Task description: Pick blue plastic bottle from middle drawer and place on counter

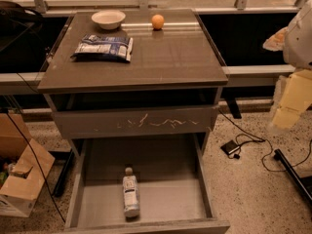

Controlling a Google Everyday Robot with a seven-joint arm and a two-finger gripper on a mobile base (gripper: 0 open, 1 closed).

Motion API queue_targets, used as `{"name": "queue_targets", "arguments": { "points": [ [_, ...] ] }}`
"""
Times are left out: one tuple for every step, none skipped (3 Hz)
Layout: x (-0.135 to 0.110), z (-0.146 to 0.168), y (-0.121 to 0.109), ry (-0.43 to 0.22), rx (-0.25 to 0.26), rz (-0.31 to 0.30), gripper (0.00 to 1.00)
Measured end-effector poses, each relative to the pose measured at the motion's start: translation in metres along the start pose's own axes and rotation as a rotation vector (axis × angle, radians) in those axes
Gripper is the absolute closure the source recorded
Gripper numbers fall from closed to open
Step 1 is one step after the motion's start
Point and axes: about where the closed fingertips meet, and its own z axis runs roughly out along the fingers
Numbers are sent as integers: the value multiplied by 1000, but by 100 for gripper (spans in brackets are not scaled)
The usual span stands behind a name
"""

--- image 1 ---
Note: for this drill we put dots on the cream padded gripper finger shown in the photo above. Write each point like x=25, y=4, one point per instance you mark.
x=292, y=97

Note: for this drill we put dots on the clear plastic water bottle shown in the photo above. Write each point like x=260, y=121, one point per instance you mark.
x=130, y=194

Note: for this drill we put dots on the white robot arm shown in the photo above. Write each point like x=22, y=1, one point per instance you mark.
x=295, y=40

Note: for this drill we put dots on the scratched closed grey drawer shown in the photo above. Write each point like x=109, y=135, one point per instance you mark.
x=130, y=122

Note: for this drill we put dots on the open grey drawer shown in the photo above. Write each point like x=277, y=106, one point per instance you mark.
x=174, y=195

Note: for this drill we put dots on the metal window railing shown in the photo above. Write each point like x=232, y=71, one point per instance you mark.
x=156, y=0

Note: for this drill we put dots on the black metal stand leg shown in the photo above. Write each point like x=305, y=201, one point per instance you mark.
x=304, y=184

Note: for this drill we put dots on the black power adapter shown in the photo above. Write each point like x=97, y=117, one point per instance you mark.
x=230, y=147

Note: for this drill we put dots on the orange fruit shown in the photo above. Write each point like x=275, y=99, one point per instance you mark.
x=157, y=22

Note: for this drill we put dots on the white bowl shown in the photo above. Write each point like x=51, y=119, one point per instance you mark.
x=108, y=19

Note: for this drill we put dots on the blue white snack bag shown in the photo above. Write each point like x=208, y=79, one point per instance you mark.
x=112, y=48

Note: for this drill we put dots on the black bag at left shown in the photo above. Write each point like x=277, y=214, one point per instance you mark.
x=15, y=21

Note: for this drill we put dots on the open cardboard box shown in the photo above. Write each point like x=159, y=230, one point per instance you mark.
x=29, y=165

